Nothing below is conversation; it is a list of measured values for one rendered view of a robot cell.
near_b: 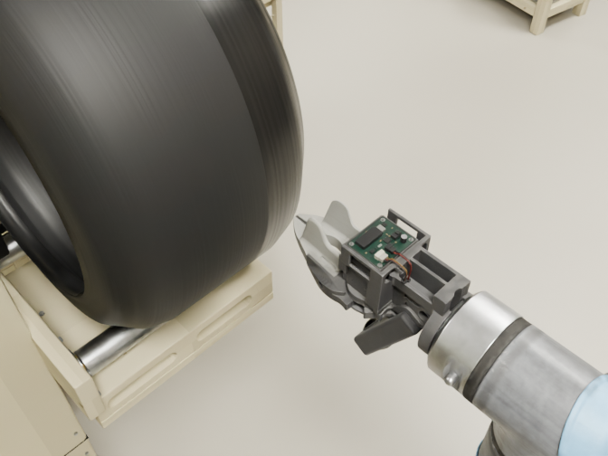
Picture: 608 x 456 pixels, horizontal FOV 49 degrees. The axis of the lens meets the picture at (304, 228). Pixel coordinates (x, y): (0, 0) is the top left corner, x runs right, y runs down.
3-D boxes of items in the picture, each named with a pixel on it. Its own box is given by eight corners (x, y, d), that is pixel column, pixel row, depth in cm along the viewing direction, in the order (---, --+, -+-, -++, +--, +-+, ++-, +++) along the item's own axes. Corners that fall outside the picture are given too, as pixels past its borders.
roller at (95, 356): (66, 360, 101) (84, 384, 100) (66, 354, 97) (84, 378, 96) (242, 237, 117) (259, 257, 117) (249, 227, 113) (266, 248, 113)
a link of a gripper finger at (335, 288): (328, 236, 72) (390, 283, 68) (327, 247, 73) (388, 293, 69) (296, 261, 70) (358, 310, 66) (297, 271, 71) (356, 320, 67)
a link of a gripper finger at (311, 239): (295, 186, 71) (360, 233, 67) (296, 224, 76) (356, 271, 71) (273, 202, 70) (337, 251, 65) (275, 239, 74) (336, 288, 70)
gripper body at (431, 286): (386, 202, 67) (487, 270, 61) (379, 257, 74) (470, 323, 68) (333, 242, 64) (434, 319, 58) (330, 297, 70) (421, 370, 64)
